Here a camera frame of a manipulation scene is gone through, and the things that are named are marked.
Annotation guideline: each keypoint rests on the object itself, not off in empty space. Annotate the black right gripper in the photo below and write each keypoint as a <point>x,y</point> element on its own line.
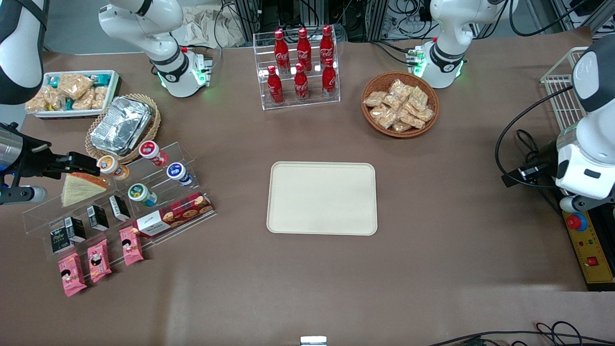
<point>34,158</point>

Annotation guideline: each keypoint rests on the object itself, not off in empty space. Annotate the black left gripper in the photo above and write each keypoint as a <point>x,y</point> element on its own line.
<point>546,154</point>

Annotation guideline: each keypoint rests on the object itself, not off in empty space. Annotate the triangular sandwich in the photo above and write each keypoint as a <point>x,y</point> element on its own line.
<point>79,192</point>

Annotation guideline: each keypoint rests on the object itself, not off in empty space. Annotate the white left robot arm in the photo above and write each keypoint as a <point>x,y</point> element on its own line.
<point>447,48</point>

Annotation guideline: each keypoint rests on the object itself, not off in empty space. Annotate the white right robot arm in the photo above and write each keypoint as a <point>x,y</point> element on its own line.
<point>168,62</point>

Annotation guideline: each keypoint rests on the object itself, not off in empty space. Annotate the beige rectangular serving tray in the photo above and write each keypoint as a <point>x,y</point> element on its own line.
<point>322,198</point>

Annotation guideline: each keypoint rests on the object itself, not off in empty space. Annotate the orange lid yogurt cup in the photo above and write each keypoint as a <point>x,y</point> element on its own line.
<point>108,165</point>

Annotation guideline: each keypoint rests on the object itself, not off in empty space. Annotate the small black drink carton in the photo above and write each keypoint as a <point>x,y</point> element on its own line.
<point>76,229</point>
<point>97,217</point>
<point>119,207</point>

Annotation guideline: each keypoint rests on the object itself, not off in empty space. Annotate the silver foil lidded container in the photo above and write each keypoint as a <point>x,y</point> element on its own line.
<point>120,125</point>

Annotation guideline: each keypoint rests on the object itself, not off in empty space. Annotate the green lid yogurt cup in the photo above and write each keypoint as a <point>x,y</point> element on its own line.
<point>138,192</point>

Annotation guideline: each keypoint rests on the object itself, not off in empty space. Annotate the clear-wrapped grain bar pack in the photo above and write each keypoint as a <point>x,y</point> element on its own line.
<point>37,103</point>
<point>99,97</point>
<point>55,98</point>
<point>74,85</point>
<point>84,101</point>

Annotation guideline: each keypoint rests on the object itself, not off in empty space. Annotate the red lid yogurt cup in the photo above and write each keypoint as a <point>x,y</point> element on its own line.
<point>149,149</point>

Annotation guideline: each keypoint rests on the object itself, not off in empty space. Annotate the black snack box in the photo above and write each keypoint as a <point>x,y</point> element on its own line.
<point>60,241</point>

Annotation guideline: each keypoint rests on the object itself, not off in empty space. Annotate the oval light wicker basket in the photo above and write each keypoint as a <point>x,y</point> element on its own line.
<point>153,125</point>

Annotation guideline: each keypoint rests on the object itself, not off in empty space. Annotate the white rectangular plastic bin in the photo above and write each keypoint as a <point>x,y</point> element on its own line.
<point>113,89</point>

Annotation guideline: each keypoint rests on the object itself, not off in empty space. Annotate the teal snack packet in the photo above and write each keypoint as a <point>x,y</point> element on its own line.
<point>102,78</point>
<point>53,80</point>

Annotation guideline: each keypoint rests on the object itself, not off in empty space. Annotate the blue lid yogurt cup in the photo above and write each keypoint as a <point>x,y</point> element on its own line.
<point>176,171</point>

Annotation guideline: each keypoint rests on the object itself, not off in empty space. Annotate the pink cartoon snack packet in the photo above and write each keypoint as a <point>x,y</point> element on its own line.
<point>130,246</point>
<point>98,260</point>
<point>72,274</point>

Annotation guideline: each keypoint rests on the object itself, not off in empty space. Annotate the red plaid cookie box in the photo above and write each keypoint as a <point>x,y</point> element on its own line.
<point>178,214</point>

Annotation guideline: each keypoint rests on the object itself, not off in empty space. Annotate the yellow emergency stop box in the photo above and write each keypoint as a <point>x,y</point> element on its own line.
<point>593,259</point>

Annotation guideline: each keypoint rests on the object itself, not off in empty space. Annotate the clear-wrapped rice cracker pack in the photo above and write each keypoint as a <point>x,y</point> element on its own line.
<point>412,119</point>
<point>399,88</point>
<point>418,97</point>
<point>384,116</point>
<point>401,127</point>
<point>393,102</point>
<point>375,98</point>
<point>425,114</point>

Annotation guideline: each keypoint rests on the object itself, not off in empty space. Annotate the clear acrylic stepped shelf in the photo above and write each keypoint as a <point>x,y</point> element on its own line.
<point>192,221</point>

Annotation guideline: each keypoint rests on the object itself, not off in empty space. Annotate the round brown wicker basket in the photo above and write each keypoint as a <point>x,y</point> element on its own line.
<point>375,81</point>

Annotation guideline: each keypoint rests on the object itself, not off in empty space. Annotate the crumpled beige cloth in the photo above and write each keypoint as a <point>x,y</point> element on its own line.
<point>206,26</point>

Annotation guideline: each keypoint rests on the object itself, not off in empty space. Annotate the red cola bottle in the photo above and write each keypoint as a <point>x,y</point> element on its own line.
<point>326,45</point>
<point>301,85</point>
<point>329,80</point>
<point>275,89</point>
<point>303,48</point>
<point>281,50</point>

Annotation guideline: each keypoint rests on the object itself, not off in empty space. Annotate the clear acrylic bottle rack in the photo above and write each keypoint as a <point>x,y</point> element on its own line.
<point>312,103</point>

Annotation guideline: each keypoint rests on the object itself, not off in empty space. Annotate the aluminium equipment rack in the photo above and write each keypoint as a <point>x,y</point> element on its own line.
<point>307,14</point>

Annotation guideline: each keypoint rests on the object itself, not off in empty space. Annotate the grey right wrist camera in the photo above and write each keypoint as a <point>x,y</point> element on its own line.
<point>24,195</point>

